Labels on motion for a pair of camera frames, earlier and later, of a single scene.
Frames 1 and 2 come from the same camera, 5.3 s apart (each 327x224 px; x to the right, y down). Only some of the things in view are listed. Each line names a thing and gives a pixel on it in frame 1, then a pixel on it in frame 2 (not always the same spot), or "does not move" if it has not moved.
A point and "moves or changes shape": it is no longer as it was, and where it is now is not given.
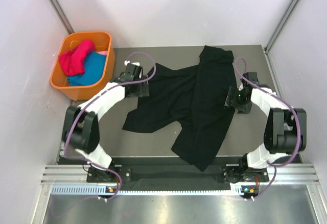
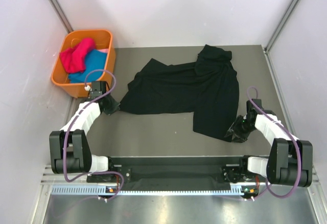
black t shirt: [194, 97] moves or changes shape
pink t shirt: [72, 61] does not move
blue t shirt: [94, 63] does not move
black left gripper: [143, 91] → [114, 107]
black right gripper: [242, 108] → [235, 129]
